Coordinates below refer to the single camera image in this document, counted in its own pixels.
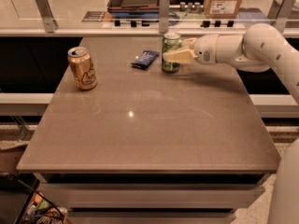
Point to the cardboard box with label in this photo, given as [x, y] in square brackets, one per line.
[221, 9]

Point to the right metal glass bracket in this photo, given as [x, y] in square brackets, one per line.
[279, 14]

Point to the left metal glass bracket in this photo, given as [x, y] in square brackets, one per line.
[49, 23]

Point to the lower table drawer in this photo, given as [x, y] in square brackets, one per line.
[149, 218]

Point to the orange soda can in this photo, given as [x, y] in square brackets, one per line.
[81, 64]

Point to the upper table drawer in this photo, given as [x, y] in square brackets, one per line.
[151, 196]

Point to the middle metal glass bracket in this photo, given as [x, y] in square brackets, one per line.
[163, 16]

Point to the metal glass bracket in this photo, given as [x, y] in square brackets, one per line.
[279, 14]
[163, 16]
[49, 23]

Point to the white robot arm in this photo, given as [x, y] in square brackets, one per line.
[260, 48]

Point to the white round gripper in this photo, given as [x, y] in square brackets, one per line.
[206, 48]

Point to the blue rxbar wrapper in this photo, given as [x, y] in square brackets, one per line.
[145, 59]

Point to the snack bag bin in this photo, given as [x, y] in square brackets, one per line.
[41, 210]

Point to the table drawer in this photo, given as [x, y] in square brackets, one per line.
[151, 196]
[149, 218]

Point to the green soda can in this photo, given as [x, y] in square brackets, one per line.
[171, 41]

